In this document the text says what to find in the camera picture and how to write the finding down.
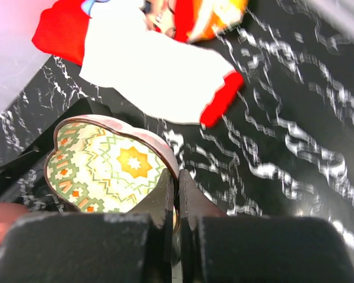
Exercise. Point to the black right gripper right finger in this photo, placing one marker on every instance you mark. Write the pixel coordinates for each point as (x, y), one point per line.
(216, 247)

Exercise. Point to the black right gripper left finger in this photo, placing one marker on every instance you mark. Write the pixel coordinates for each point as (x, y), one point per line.
(94, 247)

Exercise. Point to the flower-shaped patterned dish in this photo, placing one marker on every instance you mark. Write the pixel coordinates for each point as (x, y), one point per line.
(102, 164)

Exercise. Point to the pink ceramic mug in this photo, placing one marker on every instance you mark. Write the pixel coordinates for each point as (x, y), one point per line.
(9, 213)

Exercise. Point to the black metal dish rack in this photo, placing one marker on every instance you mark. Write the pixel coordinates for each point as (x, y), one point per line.
(26, 137)

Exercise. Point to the white red cartoon garment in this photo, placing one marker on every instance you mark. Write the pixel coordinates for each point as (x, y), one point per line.
(137, 48)

